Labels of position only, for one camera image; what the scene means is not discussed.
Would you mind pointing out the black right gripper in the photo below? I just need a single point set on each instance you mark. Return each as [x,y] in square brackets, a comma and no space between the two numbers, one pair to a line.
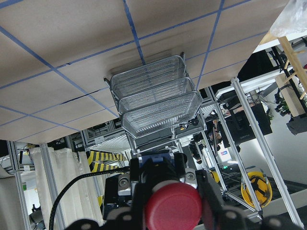
[132,218]

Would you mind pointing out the red emergency stop button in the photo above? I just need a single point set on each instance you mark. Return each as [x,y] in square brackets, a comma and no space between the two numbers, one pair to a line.
[171,200]

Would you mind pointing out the yellow hard hat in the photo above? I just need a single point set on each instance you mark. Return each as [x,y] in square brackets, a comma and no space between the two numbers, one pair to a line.
[261,187]

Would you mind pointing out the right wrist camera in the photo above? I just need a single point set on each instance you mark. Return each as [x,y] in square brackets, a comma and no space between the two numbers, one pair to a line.
[117,193]

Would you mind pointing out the clear plastic bag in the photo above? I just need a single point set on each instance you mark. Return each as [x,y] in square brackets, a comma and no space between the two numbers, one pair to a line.
[292,20]

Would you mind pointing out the wire mesh shelf rack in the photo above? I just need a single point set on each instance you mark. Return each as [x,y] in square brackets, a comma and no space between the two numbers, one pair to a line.
[154,97]

